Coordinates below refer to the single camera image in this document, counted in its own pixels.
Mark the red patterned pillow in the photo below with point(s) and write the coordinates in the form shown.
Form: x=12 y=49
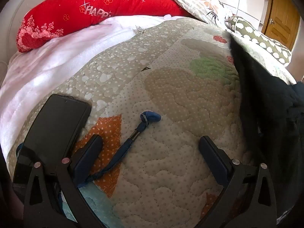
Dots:
x=71 y=11

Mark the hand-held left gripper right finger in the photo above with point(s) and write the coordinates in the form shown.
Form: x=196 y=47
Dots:
x=213 y=156

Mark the black smartphone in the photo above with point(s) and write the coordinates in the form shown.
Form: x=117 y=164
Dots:
x=54 y=123

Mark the black pants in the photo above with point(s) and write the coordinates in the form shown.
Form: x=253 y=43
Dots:
x=261 y=99

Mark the pale rounded headboard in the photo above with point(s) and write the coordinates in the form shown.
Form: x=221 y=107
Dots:
x=21 y=7

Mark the green bolster with white print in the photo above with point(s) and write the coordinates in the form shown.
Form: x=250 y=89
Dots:
x=261 y=39

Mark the wooden door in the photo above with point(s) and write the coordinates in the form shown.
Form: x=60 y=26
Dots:
x=282 y=16

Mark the white floral pillow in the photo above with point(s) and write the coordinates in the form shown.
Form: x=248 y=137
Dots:
x=199 y=0

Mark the quilted heart-print bedspread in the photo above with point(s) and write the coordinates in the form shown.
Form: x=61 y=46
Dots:
x=166 y=123

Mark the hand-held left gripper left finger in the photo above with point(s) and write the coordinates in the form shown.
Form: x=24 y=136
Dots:
x=89 y=152

